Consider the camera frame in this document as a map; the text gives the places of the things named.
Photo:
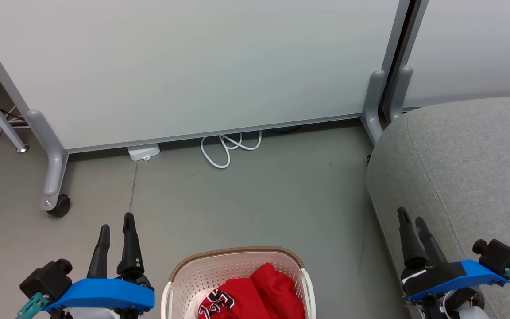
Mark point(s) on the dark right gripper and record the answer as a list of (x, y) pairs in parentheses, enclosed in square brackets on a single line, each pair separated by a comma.
[(432, 277)]

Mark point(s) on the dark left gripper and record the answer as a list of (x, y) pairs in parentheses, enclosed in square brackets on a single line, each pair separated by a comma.
[(142, 280)]

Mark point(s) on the red jersey with white print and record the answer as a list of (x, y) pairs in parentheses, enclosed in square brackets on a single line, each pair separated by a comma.
[(224, 301)]

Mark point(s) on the plain red cloth garment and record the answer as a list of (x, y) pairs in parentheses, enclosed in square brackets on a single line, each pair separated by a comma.
[(279, 288)]

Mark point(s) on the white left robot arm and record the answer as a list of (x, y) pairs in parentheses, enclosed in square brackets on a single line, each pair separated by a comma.
[(93, 314)]

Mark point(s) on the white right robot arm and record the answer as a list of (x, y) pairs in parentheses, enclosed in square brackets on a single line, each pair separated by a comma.
[(463, 308)]

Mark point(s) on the grey fabric sofa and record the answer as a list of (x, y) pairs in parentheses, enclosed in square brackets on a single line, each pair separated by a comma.
[(467, 177)]

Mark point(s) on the cream perforated laundry basket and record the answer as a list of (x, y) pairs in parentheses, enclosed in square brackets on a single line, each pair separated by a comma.
[(202, 277)]

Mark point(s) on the grey partition foot with caster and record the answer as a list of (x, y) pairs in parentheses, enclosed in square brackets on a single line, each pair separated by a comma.
[(53, 177)]

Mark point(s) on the white power adapter box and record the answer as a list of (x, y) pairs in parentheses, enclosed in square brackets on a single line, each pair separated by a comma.
[(143, 152)]

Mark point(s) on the wide white partition panel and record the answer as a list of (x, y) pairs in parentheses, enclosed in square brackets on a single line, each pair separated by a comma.
[(193, 66)]

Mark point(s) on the blue left camera mount plate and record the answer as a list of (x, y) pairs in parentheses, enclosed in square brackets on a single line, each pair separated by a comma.
[(104, 296)]

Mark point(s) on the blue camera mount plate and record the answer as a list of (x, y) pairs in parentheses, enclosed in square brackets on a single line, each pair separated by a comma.
[(104, 296), (476, 274)]

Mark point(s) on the blue right camera mount plate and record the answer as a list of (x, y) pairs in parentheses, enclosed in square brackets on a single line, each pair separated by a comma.
[(476, 274)]

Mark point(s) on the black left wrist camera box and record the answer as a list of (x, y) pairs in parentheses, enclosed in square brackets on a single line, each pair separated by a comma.
[(44, 280)]

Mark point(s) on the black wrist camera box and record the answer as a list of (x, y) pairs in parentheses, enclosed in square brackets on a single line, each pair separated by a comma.
[(44, 280), (498, 257)]

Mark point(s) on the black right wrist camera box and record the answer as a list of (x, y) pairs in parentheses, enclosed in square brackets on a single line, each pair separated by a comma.
[(498, 257)]

